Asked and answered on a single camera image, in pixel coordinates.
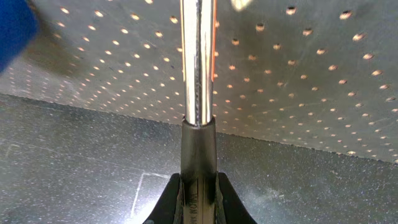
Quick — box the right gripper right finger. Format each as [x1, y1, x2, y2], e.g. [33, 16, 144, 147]
[217, 172, 258, 224]

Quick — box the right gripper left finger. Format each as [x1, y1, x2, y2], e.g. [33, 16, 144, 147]
[142, 172, 181, 224]

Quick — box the hammer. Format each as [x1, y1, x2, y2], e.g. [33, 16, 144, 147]
[179, 0, 218, 224]

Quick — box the black pegboard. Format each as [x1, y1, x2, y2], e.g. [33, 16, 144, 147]
[0, 0, 398, 164]

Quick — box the roll of blue tape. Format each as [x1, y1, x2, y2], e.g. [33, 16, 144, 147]
[0, 0, 40, 74]

